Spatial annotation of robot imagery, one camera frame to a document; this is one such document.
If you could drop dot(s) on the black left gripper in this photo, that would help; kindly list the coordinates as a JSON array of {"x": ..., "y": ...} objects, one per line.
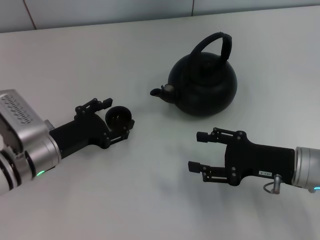
[{"x": 82, "y": 132}]

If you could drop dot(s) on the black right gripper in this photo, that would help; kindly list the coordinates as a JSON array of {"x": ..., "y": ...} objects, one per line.
[{"x": 260, "y": 160}]

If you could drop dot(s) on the small black teacup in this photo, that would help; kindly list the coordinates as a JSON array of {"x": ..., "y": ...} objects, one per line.
[{"x": 118, "y": 118}]

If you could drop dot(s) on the black round teapot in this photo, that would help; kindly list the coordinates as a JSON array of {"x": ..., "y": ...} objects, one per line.
[{"x": 205, "y": 85}]

